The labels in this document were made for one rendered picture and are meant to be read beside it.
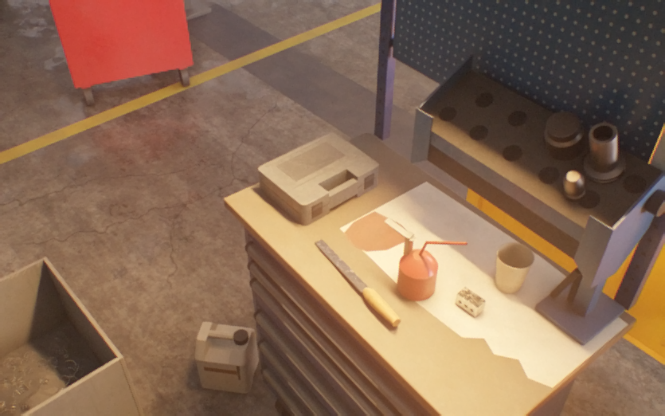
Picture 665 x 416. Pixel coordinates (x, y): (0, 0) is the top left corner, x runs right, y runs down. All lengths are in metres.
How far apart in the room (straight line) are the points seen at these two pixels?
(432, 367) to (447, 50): 0.74
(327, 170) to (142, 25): 2.34
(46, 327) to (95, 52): 1.87
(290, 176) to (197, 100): 2.35
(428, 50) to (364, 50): 2.77
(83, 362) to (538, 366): 1.50
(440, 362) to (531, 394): 0.18
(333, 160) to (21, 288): 1.13
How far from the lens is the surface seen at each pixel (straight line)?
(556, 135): 1.30
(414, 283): 1.41
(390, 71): 1.79
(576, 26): 1.36
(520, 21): 1.44
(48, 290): 2.36
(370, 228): 1.58
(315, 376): 1.78
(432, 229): 1.63
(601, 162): 1.28
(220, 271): 2.85
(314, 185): 1.63
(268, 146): 3.51
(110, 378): 1.96
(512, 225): 2.64
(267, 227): 1.62
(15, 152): 3.84
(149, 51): 3.92
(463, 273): 1.53
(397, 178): 1.77
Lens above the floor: 2.05
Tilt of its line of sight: 41 degrees down
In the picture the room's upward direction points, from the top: straight up
